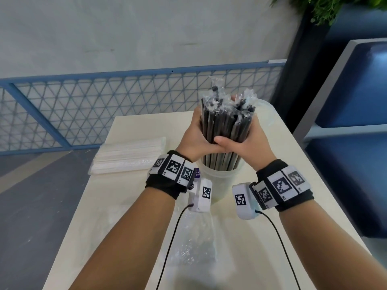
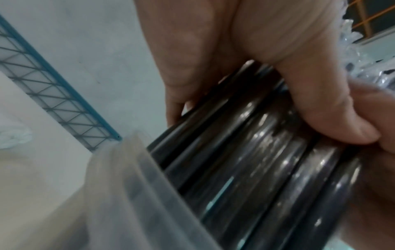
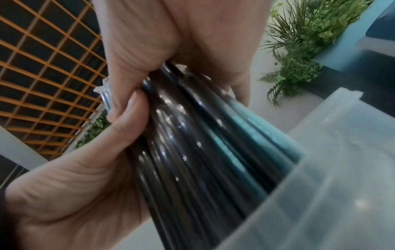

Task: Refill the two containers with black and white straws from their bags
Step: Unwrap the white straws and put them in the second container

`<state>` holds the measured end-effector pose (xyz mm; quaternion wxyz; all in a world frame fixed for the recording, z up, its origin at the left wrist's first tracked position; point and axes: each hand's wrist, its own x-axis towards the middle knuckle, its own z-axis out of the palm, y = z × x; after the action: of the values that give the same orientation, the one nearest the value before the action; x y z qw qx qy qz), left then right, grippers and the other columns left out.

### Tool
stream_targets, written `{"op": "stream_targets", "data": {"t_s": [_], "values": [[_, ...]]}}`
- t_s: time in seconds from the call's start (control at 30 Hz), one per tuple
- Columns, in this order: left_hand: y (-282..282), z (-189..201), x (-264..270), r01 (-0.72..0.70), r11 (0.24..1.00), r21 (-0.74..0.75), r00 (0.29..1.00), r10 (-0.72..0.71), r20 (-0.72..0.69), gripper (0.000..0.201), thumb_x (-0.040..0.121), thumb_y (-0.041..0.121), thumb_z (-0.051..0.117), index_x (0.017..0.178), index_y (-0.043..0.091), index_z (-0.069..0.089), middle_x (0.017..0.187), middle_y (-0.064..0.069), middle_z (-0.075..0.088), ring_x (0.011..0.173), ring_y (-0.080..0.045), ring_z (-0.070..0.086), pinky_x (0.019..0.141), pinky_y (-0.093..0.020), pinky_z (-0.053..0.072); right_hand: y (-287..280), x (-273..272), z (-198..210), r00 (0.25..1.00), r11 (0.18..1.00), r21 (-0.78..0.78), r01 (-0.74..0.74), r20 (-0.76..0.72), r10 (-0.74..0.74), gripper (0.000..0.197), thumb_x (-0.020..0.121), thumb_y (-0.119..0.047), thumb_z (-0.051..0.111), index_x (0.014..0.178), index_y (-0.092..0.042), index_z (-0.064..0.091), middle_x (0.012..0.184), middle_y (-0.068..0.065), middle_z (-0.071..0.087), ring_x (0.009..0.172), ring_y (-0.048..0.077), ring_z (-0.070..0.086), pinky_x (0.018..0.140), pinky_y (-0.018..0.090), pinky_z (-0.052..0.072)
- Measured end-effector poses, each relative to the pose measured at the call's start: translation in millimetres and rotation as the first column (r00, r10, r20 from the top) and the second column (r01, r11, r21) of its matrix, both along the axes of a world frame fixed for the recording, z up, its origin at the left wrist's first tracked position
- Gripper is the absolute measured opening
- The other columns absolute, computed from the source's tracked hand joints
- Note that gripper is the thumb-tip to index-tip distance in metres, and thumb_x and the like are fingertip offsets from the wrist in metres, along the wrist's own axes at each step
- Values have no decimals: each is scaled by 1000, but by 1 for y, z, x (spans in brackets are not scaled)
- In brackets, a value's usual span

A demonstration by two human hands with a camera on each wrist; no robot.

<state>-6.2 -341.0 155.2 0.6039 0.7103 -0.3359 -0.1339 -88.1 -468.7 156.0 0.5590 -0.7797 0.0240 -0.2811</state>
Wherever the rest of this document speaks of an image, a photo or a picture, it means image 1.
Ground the black marker wristband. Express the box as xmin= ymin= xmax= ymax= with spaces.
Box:
xmin=249 ymin=159 xmax=314 ymax=212
xmin=145 ymin=150 xmax=200 ymax=200

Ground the green fern plant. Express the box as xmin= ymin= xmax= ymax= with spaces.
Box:
xmin=270 ymin=0 xmax=387 ymax=26

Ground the clear cup with purple label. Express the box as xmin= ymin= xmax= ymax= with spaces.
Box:
xmin=195 ymin=157 xmax=246 ymax=206

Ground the black camera cable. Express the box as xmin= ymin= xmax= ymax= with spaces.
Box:
xmin=156 ymin=203 xmax=194 ymax=290
xmin=255 ymin=209 xmax=302 ymax=290

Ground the blue bench backrest cushion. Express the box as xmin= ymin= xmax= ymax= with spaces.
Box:
xmin=314 ymin=42 xmax=387 ymax=129

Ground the person's right forearm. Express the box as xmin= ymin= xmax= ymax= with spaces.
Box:
xmin=278 ymin=201 xmax=387 ymax=290

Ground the blue mesh railing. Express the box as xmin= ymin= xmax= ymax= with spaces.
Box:
xmin=0 ymin=59 xmax=287 ymax=156

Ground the person's left forearm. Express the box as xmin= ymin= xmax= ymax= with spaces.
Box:
xmin=69 ymin=187 xmax=176 ymax=290

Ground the bundle of black straws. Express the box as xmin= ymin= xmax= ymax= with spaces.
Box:
xmin=201 ymin=76 xmax=258 ymax=172

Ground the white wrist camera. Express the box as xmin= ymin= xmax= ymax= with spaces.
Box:
xmin=187 ymin=178 xmax=213 ymax=213
xmin=232 ymin=183 xmax=260 ymax=221

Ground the person's left hand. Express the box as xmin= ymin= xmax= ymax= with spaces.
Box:
xmin=176 ymin=105 xmax=221 ymax=164

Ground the clear plastic cup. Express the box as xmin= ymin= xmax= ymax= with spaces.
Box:
xmin=253 ymin=98 xmax=276 ymax=130

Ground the person's right hand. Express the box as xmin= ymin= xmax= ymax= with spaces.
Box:
xmin=213 ymin=114 xmax=277 ymax=172

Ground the dark planter box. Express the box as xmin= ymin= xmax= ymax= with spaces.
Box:
xmin=270 ymin=2 xmax=387 ymax=133

